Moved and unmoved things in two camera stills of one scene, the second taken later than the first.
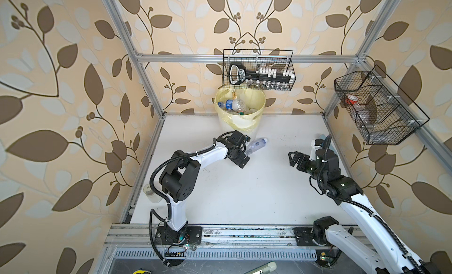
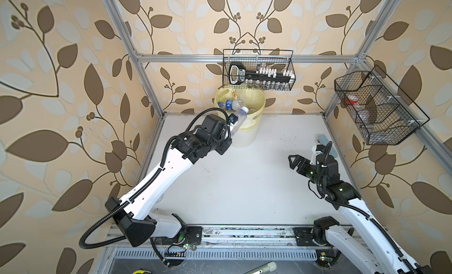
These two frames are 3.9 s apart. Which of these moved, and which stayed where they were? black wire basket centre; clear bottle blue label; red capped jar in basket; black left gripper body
Moved: black left gripper body
Stayed: clear bottle blue label; red capped jar in basket; black wire basket centre
